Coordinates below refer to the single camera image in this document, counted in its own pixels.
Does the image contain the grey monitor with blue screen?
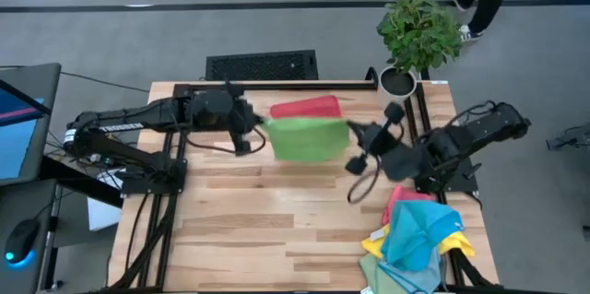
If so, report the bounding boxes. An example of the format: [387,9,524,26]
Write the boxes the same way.
[0,62,63,188]

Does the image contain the green leafy plant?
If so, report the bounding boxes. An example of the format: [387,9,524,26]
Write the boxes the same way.
[376,0,465,74]

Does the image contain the bright green microfiber towel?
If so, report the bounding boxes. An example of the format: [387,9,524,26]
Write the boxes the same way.
[263,117,351,164]

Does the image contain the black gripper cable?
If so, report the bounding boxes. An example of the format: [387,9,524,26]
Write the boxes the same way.
[347,155,383,205]
[186,125,267,155]

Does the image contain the black mesh computer case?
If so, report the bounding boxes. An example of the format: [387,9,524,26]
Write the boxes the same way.
[205,49,320,82]

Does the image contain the black computer mouse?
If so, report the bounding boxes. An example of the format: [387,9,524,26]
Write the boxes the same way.
[4,218,41,267]

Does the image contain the light blue microfiber towel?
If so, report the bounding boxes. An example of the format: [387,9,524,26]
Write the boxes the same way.
[377,247,444,294]

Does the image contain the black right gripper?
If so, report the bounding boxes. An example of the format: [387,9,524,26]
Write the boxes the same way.
[345,103,407,175]

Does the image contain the white box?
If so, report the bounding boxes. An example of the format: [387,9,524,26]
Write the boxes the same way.
[87,171,124,232]

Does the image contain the thin black floor cable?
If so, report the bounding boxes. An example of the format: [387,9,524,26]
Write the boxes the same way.
[59,71,151,94]

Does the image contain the bright blue microfiber towel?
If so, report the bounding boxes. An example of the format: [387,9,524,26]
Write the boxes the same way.
[380,200,466,273]

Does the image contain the red plastic tray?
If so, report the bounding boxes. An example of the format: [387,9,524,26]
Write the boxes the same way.
[269,94,343,120]

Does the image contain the dark grey side desk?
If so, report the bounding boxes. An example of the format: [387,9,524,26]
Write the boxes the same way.
[0,178,61,294]

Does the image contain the black tangled cables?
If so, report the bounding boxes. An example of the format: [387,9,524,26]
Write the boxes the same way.
[546,123,590,151]

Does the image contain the pink microfiber towel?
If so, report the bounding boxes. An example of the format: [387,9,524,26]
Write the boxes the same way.
[381,185,437,227]

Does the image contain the yellow microfiber towel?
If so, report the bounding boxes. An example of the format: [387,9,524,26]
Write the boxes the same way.
[361,224,477,259]

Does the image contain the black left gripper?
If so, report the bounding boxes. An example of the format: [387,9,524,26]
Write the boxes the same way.
[216,82,268,157]

